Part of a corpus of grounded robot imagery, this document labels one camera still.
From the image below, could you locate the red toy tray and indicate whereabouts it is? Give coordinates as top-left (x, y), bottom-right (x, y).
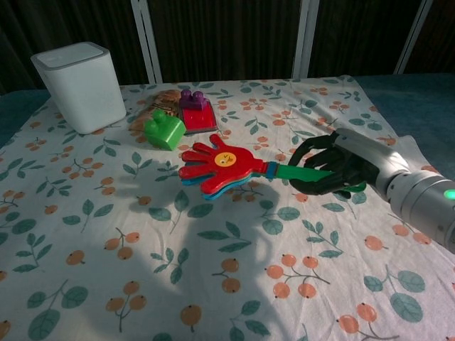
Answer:
top-left (179, 101), bottom-right (218, 135)

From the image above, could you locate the purple building block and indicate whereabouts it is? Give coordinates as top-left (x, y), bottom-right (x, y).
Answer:
top-left (177, 89), bottom-right (209, 111)

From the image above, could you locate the floral tablecloth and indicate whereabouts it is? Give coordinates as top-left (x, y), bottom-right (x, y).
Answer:
top-left (0, 75), bottom-right (455, 341)

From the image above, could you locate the red hand clapper toy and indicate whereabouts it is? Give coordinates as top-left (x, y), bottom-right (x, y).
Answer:
top-left (177, 134), bottom-right (367, 202)

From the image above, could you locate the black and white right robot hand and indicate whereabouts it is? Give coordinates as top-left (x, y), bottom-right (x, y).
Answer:
top-left (287, 128), bottom-right (410, 198)

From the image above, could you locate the green building block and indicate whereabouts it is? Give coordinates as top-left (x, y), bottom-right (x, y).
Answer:
top-left (144, 109), bottom-right (187, 151)

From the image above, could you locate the white frame post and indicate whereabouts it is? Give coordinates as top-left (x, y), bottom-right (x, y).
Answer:
top-left (291, 0), bottom-right (321, 79)
top-left (130, 0), bottom-right (164, 85)
top-left (392, 0), bottom-right (433, 75)

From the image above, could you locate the white square trash bin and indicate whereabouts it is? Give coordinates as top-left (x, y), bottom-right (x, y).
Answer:
top-left (30, 41), bottom-right (128, 135)

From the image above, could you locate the orange snack bag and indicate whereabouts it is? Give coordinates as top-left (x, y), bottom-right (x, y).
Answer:
top-left (128, 89), bottom-right (184, 134)

